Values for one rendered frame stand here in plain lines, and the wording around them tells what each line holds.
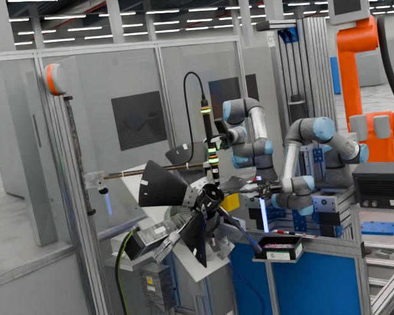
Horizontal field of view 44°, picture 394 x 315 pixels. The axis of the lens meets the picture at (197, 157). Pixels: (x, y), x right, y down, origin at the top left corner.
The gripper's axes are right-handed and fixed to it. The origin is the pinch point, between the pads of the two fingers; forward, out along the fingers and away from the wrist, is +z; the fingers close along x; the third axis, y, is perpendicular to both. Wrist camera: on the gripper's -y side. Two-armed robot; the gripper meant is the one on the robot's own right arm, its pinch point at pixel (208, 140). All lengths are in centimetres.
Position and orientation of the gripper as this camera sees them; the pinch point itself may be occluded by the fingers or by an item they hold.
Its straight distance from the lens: 236.6
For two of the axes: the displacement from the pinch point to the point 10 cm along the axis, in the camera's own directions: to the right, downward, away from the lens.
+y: 1.6, 9.8, 1.5
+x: -8.4, 0.6, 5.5
